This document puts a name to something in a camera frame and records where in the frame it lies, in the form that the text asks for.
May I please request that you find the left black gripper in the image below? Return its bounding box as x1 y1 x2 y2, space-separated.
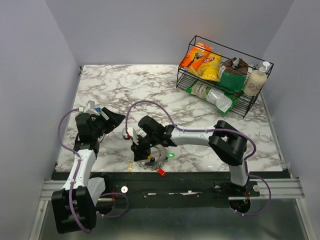
92 106 125 138

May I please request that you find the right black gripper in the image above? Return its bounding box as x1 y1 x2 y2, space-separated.
130 134 158 163

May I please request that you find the yellow key tag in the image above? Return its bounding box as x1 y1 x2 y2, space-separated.
127 161 133 172

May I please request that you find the metal keyring holder with rings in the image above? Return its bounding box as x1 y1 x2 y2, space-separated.
138 145 169 171

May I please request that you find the red key tag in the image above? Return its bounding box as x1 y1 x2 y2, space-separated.
157 168 166 177

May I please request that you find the green key tag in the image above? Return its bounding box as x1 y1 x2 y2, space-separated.
167 153 175 158

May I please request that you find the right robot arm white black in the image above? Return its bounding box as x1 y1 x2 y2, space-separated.
125 116 249 196

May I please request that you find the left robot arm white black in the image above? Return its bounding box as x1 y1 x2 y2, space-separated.
51 106 125 234

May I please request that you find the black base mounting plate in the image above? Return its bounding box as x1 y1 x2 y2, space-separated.
51 170 292 209

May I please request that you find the orange razor package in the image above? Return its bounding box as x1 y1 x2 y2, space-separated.
179 42 213 70

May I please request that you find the yellow chips bag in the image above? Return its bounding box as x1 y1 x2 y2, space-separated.
189 53 222 82

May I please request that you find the dark green bag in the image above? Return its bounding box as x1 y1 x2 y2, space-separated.
219 72 247 94

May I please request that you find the brown crumpled bag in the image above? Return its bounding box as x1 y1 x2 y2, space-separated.
222 57 249 76

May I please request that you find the cream lotion pump bottle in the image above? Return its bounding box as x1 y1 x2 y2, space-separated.
242 61 271 97

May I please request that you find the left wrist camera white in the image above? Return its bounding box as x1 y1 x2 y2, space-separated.
78 100 101 115

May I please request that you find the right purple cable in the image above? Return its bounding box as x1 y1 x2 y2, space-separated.
124 100 257 176

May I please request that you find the black wire basket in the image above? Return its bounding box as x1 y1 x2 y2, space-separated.
176 35 274 118

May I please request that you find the aluminium frame rail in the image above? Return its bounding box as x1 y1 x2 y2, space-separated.
40 178 305 201

